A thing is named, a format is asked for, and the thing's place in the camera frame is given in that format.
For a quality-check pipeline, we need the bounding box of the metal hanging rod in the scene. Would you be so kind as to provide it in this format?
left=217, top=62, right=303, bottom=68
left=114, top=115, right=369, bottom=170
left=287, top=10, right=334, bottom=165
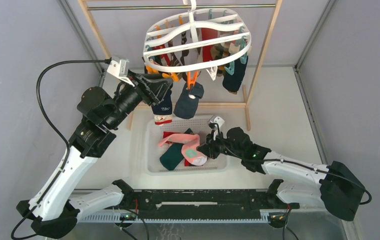
left=87, top=3, right=276, bottom=11

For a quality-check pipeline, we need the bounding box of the navy sock white lettering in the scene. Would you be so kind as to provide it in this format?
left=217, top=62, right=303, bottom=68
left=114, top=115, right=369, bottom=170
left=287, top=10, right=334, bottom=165
left=151, top=89, right=173, bottom=126

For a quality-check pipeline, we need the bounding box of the red and beige sock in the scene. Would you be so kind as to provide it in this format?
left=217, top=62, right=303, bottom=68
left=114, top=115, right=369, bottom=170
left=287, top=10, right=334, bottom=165
left=163, top=131, right=176, bottom=139

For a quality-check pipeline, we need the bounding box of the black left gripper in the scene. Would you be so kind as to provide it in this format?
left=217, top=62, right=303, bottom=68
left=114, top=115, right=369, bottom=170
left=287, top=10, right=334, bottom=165
left=105, top=69, right=173, bottom=130

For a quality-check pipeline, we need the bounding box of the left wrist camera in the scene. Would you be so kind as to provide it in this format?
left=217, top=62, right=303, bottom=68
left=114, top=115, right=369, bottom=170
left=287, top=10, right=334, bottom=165
left=107, top=56, right=135, bottom=87

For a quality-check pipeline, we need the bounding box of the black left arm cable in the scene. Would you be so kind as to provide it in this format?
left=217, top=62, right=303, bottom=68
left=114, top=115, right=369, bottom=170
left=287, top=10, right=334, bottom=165
left=11, top=59, right=111, bottom=240

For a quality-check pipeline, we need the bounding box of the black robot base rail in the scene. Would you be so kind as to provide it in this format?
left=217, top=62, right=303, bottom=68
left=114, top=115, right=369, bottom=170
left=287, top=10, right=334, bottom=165
left=113, top=179, right=299, bottom=221

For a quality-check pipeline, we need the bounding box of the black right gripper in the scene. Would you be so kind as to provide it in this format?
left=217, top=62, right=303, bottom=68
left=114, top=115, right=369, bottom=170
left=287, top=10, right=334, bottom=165
left=196, top=129, right=244, bottom=160

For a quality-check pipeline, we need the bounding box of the wooden hanging rack frame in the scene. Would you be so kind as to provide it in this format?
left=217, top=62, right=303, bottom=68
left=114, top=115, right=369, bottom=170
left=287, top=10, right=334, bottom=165
left=77, top=0, right=283, bottom=132

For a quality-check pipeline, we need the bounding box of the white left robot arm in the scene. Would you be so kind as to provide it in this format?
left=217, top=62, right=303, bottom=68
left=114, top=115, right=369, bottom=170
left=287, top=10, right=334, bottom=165
left=17, top=72, right=173, bottom=239

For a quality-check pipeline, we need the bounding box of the white round clip hanger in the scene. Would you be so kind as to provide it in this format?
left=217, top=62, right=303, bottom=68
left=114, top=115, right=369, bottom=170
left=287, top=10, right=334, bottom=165
left=143, top=0, right=252, bottom=73

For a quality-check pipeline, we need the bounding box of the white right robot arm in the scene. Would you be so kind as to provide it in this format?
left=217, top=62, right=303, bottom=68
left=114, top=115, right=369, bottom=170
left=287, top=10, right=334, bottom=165
left=197, top=127, right=372, bottom=222

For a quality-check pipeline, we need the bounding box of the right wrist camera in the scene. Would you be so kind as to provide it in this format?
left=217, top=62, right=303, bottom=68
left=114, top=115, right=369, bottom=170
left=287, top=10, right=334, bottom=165
left=208, top=115, right=225, bottom=141

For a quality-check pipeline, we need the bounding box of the white plastic basket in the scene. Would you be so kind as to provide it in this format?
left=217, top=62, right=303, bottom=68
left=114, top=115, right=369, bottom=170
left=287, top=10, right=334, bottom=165
left=144, top=115, right=229, bottom=175

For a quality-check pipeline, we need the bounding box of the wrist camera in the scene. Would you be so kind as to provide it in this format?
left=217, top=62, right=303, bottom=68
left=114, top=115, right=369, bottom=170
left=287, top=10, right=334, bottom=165
left=208, top=115, right=225, bottom=141
left=107, top=56, right=135, bottom=87

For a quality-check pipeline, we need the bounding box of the navy blue sock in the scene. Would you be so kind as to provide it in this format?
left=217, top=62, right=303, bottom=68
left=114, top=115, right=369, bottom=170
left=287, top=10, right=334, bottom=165
left=173, top=83, right=204, bottom=120

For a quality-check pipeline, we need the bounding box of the pink patterned sock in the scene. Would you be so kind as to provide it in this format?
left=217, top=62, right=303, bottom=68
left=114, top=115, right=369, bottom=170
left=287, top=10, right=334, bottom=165
left=158, top=134, right=208, bottom=166

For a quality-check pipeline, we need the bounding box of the navy sock striped cuff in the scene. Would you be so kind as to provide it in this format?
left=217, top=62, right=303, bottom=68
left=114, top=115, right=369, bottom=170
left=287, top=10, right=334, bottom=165
left=222, top=59, right=247, bottom=94

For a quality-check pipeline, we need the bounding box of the dark teal sock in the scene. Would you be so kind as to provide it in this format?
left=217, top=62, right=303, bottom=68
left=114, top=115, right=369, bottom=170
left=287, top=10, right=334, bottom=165
left=159, top=128, right=193, bottom=171

